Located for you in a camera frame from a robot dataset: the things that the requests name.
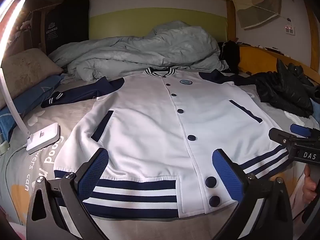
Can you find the white and navy varsity jacket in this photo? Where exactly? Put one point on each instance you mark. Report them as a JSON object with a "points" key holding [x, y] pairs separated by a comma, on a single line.
{"points": [[150, 120]]}

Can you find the black printed cushion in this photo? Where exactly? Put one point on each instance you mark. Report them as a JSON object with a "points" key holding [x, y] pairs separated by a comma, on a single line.
{"points": [[65, 25]]}

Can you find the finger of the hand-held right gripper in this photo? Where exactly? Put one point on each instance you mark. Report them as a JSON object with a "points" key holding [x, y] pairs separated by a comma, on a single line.
{"points": [[278, 135], [300, 130]]}

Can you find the yellow cushion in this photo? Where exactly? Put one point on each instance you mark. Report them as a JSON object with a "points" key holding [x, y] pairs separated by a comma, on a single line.
{"points": [[260, 60]]}

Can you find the black puffer jacket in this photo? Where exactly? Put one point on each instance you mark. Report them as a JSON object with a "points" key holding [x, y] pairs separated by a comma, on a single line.
{"points": [[282, 90]]}

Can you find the grey duvet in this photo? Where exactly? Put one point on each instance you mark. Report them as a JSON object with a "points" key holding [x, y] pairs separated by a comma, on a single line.
{"points": [[140, 52]]}

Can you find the blue pillow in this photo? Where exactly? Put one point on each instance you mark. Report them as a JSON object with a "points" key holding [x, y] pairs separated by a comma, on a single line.
{"points": [[27, 100]]}

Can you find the beige pillow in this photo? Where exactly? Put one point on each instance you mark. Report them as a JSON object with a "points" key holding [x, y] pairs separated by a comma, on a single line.
{"points": [[27, 70]]}

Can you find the white desk lamp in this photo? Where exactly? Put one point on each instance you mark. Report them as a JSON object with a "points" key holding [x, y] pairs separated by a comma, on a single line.
{"points": [[43, 136]]}

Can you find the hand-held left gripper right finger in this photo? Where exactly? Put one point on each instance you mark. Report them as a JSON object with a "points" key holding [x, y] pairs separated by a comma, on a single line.
{"points": [[226, 172]]}

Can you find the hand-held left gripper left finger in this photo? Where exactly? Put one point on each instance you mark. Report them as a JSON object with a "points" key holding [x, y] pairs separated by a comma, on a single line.
{"points": [[93, 175]]}

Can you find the wooden bed frame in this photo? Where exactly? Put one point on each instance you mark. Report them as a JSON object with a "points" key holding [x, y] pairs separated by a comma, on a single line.
{"points": [[231, 17]]}

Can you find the patchwork curtain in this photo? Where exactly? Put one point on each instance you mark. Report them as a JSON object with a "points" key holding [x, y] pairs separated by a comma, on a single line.
{"points": [[257, 7]]}

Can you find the person's right hand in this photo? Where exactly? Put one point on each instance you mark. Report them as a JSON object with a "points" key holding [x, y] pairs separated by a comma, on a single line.
{"points": [[309, 187]]}

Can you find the white wall socket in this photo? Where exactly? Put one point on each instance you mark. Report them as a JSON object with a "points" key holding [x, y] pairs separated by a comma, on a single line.
{"points": [[290, 30]]}

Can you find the black garment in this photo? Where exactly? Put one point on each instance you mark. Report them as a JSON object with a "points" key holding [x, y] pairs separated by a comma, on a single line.
{"points": [[230, 53]]}

